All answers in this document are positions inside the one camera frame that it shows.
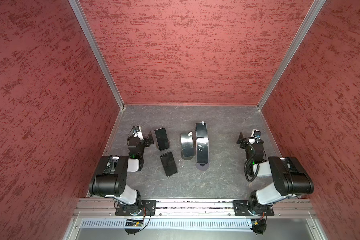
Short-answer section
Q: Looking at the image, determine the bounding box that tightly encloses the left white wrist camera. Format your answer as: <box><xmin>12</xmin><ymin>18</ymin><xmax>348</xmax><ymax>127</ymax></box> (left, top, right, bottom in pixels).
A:
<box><xmin>131</xmin><ymin>126</ymin><xmax>144</xmax><ymax>140</ymax></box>

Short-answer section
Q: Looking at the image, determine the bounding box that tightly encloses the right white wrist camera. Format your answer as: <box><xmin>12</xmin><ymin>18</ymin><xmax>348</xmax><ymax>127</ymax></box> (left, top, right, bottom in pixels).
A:
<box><xmin>248</xmin><ymin>129</ymin><xmax>262</xmax><ymax>144</ymax></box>

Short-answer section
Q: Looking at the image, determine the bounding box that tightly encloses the purple round base phone stand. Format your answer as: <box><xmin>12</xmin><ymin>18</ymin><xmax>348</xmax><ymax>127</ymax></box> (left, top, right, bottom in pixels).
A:
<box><xmin>196</xmin><ymin>163</ymin><xmax>210</xmax><ymax>171</ymax></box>

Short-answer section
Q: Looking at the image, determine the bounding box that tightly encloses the dark round centre stand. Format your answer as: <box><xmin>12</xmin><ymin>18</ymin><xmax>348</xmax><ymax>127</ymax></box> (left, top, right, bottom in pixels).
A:
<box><xmin>181</xmin><ymin>150</ymin><xmax>194</xmax><ymax>161</ymax></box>

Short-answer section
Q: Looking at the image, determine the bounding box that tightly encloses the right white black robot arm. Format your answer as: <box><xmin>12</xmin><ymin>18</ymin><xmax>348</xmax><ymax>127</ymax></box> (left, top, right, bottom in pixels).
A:
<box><xmin>233</xmin><ymin>130</ymin><xmax>314</xmax><ymax>217</ymax></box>

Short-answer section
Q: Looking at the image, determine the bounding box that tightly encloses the left aluminium corner post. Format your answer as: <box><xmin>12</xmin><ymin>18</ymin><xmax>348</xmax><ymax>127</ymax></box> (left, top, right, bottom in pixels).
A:
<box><xmin>69</xmin><ymin>0</ymin><xmax>125</xmax><ymax>111</ymax></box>

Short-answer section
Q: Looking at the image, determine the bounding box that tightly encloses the right aluminium corner post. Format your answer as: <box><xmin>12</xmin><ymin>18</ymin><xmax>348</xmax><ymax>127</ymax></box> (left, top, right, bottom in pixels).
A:
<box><xmin>257</xmin><ymin>0</ymin><xmax>326</xmax><ymax>111</ymax></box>

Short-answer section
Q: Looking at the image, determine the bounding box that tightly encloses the aluminium corner post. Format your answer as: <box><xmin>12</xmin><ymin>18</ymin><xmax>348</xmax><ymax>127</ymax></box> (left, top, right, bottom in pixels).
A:
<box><xmin>69</xmin><ymin>0</ymin><xmax>125</xmax><ymax>111</ymax></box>
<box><xmin>257</xmin><ymin>0</ymin><xmax>326</xmax><ymax>111</ymax></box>

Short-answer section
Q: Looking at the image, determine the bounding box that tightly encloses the aluminium front rail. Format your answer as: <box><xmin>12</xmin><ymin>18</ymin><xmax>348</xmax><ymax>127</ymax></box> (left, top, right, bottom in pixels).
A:
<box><xmin>73</xmin><ymin>198</ymin><xmax>317</xmax><ymax>219</ymax></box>

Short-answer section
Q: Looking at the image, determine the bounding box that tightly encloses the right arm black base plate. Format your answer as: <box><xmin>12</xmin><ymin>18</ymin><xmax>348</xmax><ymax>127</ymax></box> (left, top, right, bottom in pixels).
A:
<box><xmin>232</xmin><ymin>200</ymin><xmax>275</xmax><ymax>217</ymax></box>

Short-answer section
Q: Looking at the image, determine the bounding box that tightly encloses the white slotted cable duct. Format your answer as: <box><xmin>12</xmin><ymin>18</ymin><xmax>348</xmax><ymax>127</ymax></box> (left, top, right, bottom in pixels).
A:
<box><xmin>81</xmin><ymin>218</ymin><xmax>252</xmax><ymax>231</ymax></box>

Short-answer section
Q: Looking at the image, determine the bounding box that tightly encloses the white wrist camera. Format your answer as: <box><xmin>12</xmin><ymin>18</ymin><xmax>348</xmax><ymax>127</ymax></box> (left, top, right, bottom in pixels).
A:
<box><xmin>248</xmin><ymin>129</ymin><xmax>262</xmax><ymax>144</ymax></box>
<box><xmin>131</xmin><ymin>126</ymin><xmax>144</xmax><ymax>140</ymax></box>

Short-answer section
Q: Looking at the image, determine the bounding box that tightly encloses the maroon edged reflective phone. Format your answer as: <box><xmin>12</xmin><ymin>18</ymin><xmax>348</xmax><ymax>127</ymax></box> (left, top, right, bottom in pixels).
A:
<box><xmin>196</xmin><ymin>138</ymin><xmax>209</xmax><ymax>165</ymax></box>

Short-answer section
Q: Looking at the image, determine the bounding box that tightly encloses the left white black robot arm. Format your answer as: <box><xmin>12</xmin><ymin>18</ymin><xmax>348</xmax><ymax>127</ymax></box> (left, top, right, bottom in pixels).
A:
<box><xmin>89</xmin><ymin>133</ymin><xmax>154</xmax><ymax>216</ymax></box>

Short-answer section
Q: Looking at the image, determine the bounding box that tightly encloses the reflective phone on centre stand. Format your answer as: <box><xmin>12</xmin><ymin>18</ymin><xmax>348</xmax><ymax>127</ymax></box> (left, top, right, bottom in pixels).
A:
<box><xmin>181</xmin><ymin>132</ymin><xmax>195</xmax><ymax>154</ymax></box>

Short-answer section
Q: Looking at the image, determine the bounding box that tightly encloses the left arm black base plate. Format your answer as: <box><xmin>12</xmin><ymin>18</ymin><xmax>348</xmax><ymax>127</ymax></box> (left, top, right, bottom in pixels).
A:
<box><xmin>115</xmin><ymin>200</ymin><xmax>157</xmax><ymax>217</ymax></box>

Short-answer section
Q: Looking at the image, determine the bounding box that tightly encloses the black phone with white tag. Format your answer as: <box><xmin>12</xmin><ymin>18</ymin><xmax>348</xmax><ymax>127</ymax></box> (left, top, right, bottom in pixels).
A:
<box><xmin>196</xmin><ymin>121</ymin><xmax>208</xmax><ymax>139</ymax></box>

